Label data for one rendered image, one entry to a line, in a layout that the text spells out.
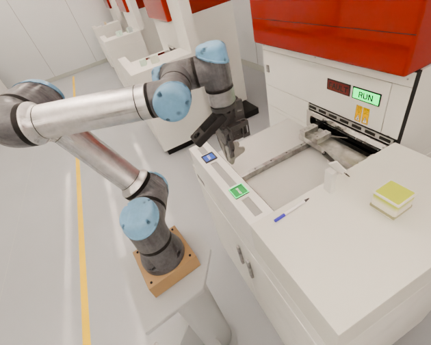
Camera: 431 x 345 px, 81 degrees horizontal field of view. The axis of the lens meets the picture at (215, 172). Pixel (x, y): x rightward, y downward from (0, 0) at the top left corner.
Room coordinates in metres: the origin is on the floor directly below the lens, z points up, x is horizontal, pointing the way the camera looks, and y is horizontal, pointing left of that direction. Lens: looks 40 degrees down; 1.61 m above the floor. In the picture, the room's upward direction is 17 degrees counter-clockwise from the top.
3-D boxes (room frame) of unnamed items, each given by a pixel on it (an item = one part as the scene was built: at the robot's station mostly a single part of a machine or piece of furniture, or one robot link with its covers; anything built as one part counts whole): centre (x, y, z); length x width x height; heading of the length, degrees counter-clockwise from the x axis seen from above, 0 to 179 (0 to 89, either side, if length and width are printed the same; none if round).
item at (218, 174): (0.76, -0.03, 0.89); 0.55 x 0.09 x 0.14; 15
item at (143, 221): (0.55, 0.26, 1.05); 0.13 x 0.12 x 0.14; 174
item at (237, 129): (0.65, -0.08, 1.25); 0.09 x 0.08 x 0.12; 105
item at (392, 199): (0.40, -0.45, 1.00); 0.07 x 0.07 x 0.07; 18
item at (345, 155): (0.82, -0.53, 0.87); 0.36 x 0.08 x 0.03; 15
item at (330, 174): (0.53, -0.35, 1.03); 0.06 x 0.04 x 0.13; 105
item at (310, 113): (0.87, -0.59, 0.89); 0.44 x 0.02 x 0.10; 15
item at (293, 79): (1.04, -0.56, 1.02); 0.81 x 0.03 x 0.40; 15
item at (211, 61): (0.65, -0.07, 1.40); 0.09 x 0.08 x 0.11; 84
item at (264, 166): (0.90, -0.31, 0.84); 0.50 x 0.02 x 0.03; 105
